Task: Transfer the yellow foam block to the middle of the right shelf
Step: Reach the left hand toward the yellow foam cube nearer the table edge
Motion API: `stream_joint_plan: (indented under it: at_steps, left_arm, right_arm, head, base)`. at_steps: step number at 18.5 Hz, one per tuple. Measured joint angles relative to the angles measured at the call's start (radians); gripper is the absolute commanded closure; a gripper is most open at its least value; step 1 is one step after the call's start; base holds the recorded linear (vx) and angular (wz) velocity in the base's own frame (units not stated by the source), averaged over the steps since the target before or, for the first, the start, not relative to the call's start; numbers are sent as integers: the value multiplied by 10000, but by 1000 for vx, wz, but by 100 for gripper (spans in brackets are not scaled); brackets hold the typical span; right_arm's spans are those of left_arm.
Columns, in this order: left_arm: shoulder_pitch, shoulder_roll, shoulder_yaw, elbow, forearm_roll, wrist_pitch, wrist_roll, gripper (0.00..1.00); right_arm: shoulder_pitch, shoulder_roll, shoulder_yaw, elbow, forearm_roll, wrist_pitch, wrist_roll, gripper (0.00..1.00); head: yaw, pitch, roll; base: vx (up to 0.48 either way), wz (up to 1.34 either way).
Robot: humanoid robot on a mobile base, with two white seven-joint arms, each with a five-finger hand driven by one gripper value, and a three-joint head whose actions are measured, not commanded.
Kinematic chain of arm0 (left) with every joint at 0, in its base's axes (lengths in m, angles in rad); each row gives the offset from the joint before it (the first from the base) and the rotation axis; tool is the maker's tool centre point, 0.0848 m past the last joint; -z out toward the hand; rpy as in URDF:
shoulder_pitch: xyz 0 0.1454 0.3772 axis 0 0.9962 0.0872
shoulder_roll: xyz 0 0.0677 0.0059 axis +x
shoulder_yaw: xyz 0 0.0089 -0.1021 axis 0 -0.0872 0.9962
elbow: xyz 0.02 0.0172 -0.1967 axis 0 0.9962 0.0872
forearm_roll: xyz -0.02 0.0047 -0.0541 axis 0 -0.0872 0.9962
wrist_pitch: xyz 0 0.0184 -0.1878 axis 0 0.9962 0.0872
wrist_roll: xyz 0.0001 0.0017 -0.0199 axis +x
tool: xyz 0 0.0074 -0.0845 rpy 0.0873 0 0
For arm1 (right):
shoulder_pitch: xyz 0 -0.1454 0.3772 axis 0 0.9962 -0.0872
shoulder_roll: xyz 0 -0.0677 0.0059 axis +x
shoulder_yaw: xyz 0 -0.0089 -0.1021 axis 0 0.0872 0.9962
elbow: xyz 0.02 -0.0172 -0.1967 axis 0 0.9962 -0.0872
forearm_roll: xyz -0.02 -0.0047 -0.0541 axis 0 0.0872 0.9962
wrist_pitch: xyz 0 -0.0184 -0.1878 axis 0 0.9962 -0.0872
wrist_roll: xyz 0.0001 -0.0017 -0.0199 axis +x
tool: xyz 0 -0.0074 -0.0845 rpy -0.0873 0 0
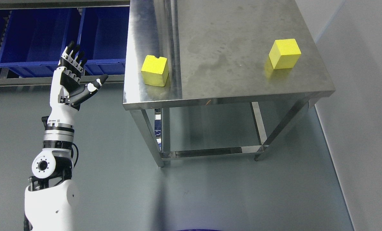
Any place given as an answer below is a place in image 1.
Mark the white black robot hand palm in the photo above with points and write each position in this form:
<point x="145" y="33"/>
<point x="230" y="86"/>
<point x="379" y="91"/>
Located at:
<point x="66" y="93"/>

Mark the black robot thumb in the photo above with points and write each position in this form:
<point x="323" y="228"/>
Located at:
<point x="84" y="92"/>

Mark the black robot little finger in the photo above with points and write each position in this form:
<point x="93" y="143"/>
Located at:
<point x="68" y="55"/>

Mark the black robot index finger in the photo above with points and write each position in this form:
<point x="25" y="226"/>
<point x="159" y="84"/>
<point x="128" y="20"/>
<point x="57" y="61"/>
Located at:
<point x="81" y="65"/>

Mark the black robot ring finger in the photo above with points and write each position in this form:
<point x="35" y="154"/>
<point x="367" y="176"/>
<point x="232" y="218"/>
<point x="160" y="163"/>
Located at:
<point x="73" y="56"/>

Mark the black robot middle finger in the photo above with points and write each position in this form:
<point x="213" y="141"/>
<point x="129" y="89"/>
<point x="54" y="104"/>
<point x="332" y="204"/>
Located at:
<point x="78" y="58"/>

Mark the yellow foam block notched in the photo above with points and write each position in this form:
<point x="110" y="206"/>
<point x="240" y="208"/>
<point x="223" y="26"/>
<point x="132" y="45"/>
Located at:
<point x="155" y="71"/>

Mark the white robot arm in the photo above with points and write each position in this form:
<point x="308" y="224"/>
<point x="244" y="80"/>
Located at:
<point x="52" y="196"/>

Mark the metal shelf rack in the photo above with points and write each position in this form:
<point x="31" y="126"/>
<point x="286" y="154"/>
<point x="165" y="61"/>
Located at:
<point x="47" y="4"/>

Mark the yellow foam cube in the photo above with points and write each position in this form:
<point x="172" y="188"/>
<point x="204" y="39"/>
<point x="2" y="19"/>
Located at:
<point x="284" y="53"/>

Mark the stainless steel table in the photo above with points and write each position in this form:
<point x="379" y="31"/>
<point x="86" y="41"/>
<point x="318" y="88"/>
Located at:
<point x="217" y="53"/>

